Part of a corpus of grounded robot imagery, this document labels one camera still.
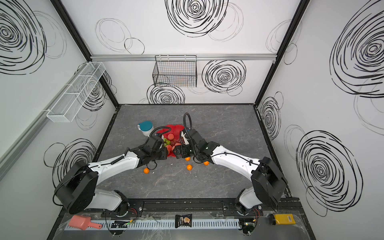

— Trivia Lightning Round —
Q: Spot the pink plastic scoop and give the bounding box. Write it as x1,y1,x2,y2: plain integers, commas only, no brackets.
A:
69,215,102,231

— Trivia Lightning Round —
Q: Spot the white slotted cable duct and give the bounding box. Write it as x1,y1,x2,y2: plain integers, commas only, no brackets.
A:
64,218,241,231

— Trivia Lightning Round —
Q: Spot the red flower-shaped fruit bowl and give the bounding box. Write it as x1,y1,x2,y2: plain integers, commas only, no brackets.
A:
156,125,184,157

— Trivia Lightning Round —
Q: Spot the white mug with teal lid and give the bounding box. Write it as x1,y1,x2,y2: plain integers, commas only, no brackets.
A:
138,121,154,137

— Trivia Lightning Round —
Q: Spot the yellow black-capped container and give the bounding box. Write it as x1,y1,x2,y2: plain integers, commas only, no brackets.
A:
267,214,296,226

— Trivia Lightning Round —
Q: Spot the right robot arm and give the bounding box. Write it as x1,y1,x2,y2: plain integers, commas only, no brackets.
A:
173,129,288,215

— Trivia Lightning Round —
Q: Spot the black snack packet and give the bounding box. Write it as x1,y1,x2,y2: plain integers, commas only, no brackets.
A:
175,214,193,229

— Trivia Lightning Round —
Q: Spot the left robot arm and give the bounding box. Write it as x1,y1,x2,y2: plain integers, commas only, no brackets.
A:
54,135,168,217

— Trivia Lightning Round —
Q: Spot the black wire basket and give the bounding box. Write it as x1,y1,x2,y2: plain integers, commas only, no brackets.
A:
152,55,198,88

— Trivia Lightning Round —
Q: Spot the white mesh wall shelf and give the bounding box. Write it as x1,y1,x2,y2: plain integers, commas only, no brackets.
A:
47,62,107,123

